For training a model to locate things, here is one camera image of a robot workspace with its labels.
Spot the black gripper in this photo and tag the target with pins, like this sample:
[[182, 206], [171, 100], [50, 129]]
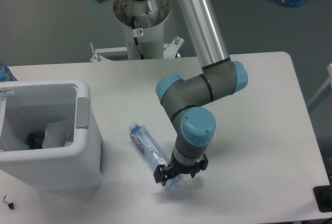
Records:
[[163, 173]]

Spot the clear plastic water bottle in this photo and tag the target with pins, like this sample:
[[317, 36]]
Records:
[[150, 149]]

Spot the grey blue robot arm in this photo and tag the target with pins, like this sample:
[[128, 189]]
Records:
[[183, 100]]

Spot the white plastic trash can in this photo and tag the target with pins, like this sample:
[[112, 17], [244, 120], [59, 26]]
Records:
[[28, 106]]

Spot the black device at table corner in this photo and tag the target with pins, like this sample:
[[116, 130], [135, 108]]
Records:
[[323, 198]]

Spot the blue yellow snack wrapper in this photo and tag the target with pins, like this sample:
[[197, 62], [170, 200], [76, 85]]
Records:
[[36, 140]]

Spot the blue bottle at left edge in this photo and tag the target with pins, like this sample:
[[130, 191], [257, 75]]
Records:
[[6, 74]]

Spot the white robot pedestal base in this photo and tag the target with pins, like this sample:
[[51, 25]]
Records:
[[143, 26]]

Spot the white frame at right edge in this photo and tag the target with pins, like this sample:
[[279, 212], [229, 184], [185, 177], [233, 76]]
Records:
[[321, 93]]

